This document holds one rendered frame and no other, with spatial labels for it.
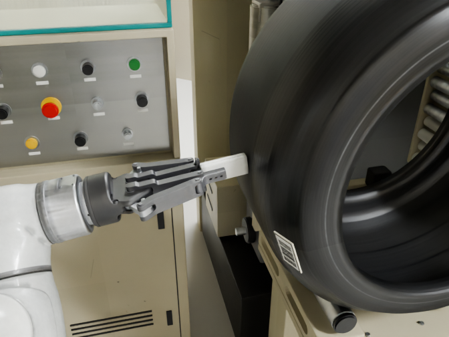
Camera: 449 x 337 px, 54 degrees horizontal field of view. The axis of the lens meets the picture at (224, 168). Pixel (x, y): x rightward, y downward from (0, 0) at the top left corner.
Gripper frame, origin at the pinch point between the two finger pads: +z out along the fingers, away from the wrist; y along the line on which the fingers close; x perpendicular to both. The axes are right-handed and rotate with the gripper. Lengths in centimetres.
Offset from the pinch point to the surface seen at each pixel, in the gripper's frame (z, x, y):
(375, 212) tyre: 34.5, 30.4, 14.9
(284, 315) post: 15, 72, 28
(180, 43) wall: 37, 88, 402
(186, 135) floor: 13, 122, 261
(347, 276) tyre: 13.4, 15.5, -12.7
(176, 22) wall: 37, 66, 405
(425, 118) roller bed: 63, 24, 39
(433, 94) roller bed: 64, 17, 38
